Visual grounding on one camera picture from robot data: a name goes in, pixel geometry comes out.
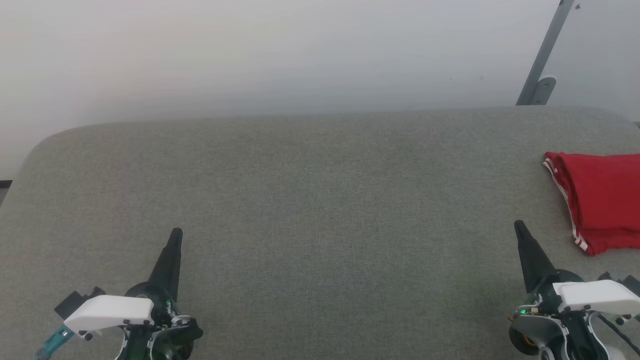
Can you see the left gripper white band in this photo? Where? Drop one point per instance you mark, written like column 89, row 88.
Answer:
column 110, row 310

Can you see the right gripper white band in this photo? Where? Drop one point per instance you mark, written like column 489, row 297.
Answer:
column 595, row 296

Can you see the red and white sports jersey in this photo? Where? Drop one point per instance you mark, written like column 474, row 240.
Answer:
column 605, row 195

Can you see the grey fabric sofa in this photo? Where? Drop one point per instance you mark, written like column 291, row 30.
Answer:
column 300, row 225

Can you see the grey metal pole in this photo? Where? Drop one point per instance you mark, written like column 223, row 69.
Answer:
column 547, row 45

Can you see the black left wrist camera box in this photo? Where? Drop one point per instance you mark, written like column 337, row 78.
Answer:
column 75, row 300

